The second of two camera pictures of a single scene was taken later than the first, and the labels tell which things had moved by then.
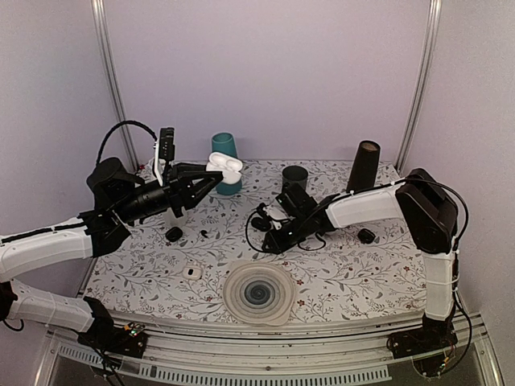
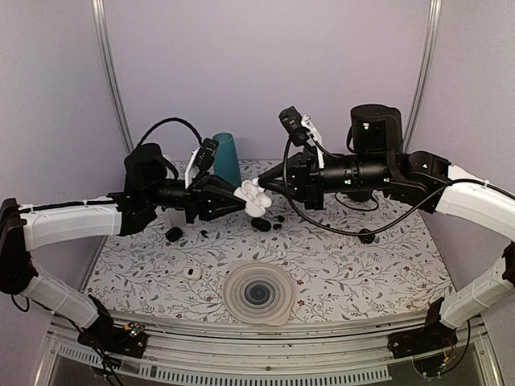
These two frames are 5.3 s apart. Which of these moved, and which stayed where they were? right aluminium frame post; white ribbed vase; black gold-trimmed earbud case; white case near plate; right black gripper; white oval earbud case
Moved: right black gripper; white oval earbud case
Stayed: right aluminium frame post; white ribbed vase; black gold-trimmed earbud case; white case near plate
